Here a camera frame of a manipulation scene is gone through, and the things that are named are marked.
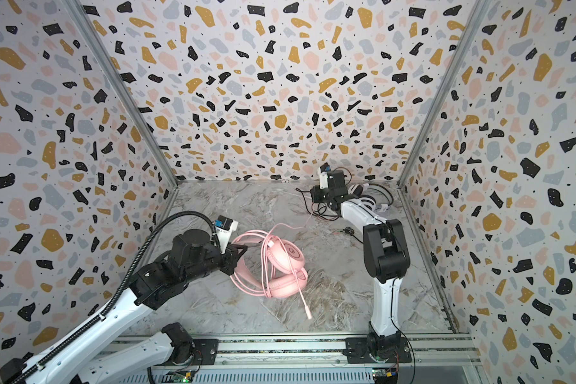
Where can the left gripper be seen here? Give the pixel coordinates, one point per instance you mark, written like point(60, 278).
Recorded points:
point(232, 250)

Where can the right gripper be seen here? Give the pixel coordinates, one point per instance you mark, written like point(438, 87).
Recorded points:
point(322, 194)

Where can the pink headphones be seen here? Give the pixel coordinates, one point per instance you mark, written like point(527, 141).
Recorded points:
point(283, 273)

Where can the white black headphones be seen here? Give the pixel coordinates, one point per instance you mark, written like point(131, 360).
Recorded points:
point(381, 195)

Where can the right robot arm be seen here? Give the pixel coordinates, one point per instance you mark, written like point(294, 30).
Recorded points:
point(386, 259)

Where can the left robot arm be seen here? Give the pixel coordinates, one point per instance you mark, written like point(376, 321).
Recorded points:
point(142, 290)

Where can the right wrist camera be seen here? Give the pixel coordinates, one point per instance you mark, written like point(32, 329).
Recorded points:
point(323, 172)

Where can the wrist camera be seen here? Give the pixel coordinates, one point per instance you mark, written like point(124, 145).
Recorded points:
point(225, 227)
point(323, 172)

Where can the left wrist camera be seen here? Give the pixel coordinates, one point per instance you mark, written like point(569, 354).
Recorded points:
point(225, 227)

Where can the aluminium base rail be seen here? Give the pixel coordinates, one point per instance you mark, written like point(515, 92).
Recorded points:
point(292, 358)

